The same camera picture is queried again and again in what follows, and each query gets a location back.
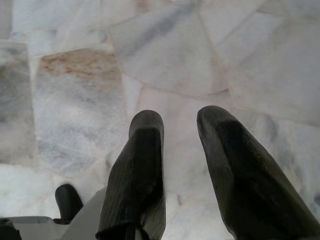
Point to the black robot foot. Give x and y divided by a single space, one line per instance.
68 202

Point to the silver robot lower leg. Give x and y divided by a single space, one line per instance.
30 228

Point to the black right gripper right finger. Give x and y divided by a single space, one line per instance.
245 175

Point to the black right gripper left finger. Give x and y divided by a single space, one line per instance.
140 175

